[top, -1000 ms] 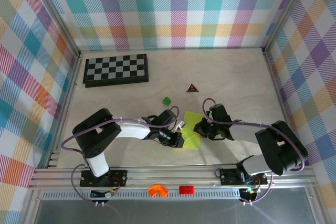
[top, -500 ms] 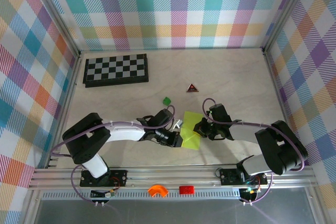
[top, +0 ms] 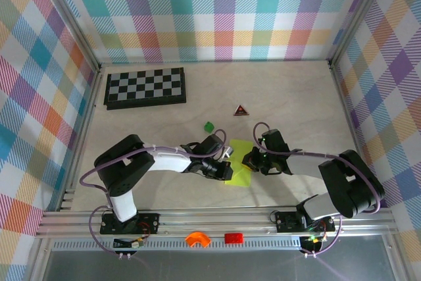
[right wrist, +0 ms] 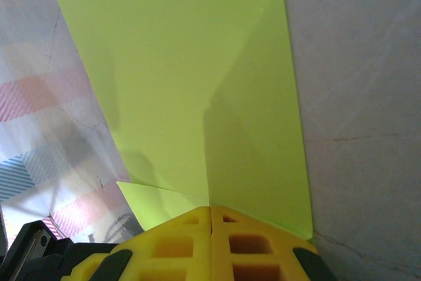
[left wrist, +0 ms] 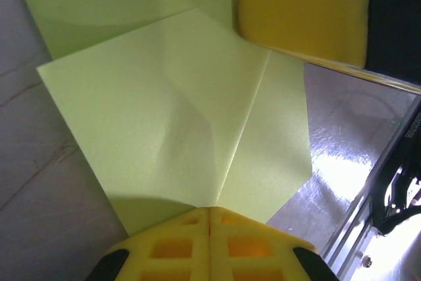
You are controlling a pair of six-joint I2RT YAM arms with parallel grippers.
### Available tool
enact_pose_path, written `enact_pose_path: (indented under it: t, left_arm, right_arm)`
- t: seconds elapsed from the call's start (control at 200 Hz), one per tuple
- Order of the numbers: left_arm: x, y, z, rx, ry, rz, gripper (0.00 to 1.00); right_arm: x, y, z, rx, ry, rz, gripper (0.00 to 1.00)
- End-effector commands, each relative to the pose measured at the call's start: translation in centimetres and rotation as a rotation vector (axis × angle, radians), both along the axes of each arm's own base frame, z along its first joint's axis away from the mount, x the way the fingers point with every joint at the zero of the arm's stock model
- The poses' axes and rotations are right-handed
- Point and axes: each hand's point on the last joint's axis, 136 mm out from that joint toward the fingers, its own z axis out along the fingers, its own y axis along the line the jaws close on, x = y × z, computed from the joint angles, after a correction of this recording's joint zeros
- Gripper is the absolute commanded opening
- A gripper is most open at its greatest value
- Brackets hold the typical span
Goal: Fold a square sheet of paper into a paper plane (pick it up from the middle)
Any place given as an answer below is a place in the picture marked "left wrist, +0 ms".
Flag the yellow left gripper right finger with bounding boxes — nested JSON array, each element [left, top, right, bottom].
[[209, 206, 337, 281]]

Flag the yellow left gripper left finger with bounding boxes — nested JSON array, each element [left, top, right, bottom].
[[86, 207, 211, 281]]

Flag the lime green paper sheet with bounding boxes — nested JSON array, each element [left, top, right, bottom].
[[8, 0, 312, 234]]

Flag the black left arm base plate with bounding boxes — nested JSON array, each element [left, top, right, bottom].
[[370, 103, 421, 239]]

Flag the aluminium mounting rail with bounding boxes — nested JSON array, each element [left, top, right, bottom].
[[320, 95, 421, 281]]

